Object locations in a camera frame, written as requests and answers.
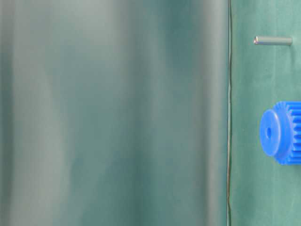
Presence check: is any grey metal shaft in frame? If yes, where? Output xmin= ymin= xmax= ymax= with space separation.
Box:
xmin=253 ymin=36 xmax=293 ymax=46

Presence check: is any blue plastic gear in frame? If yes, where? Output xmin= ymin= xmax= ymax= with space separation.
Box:
xmin=259 ymin=101 xmax=301 ymax=165

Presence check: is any green table cloth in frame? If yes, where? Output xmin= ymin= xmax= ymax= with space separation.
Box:
xmin=0 ymin=0 xmax=301 ymax=226

